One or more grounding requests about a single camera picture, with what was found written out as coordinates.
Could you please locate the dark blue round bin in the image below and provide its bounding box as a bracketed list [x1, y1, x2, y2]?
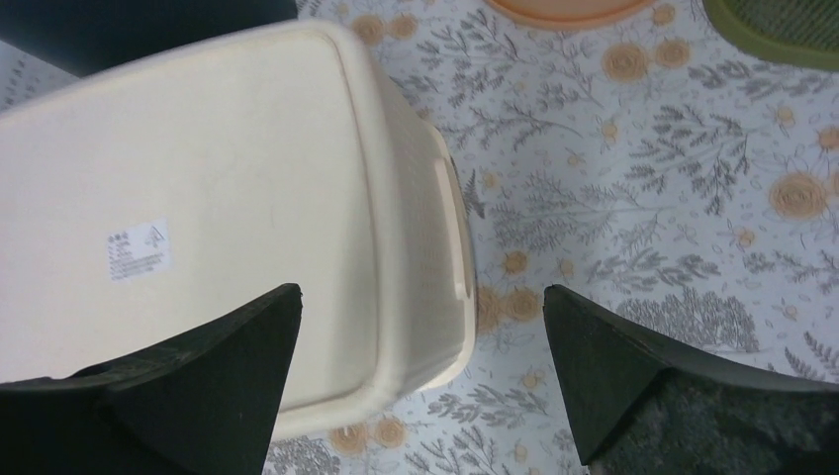
[1, 0, 298, 76]

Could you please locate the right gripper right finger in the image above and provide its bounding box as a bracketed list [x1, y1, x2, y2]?
[543, 285, 838, 474]

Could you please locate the floral patterned table mat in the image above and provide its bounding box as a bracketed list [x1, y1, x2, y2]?
[0, 0, 839, 475]

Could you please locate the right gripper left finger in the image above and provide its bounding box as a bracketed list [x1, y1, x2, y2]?
[1, 283, 303, 474]

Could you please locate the cream perforated large basket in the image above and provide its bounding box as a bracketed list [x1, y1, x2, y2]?
[1, 20, 477, 439]

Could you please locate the orange round bin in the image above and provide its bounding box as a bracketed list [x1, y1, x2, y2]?
[485, 0, 654, 31]

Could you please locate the green mesh waste bin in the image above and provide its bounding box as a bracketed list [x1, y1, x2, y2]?
[702, 0, 838, 72]

